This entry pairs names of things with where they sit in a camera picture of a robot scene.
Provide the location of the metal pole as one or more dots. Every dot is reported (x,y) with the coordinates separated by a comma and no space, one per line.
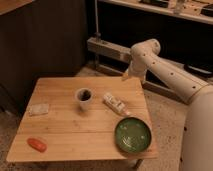
(98,34)

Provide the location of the white cup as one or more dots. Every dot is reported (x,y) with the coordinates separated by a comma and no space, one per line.
(84,98)

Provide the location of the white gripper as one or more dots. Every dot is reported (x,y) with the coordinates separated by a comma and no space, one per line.
(130,72)

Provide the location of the orange carrot toy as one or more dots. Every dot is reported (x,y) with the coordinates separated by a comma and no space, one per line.
(37,144)

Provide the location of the wooden table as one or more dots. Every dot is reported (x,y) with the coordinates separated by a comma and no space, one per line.
(73,134)

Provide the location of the wooden shelf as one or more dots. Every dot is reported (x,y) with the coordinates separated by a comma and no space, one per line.
(184,9)

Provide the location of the dark wooden cabinet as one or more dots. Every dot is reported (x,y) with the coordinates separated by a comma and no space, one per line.
(45,38)

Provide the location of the long wooden beam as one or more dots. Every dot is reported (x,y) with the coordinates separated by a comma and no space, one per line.
(144,56)

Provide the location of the green ceramic bowl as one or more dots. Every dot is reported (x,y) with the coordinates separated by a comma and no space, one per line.
(132,135)

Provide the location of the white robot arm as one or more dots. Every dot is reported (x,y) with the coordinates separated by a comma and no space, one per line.
(197,141)

